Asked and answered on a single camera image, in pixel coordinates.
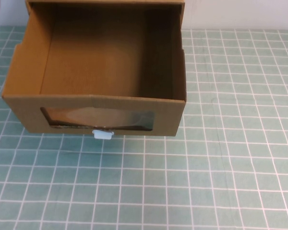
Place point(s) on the green white checked tablecloth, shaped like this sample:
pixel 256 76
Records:
pixel 206 155

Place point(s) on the cardboard shoe box drawer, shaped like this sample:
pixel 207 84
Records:
pixel 62 112

